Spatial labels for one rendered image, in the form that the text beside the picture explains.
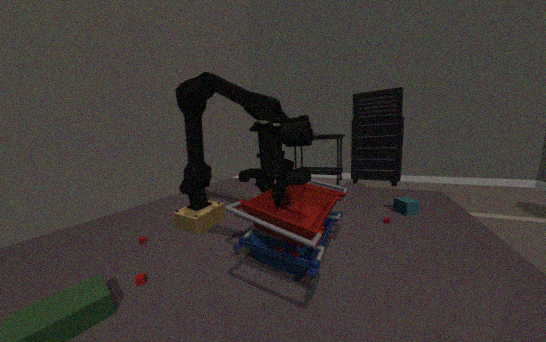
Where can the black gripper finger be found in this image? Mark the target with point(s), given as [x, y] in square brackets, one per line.
[265, 186]
[278, 190]

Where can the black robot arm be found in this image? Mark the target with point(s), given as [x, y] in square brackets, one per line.
[191, 98]

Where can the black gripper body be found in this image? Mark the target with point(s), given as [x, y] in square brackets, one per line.
[272, 164]

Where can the teal rectangular block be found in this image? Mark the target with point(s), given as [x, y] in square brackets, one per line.
[406, 206]

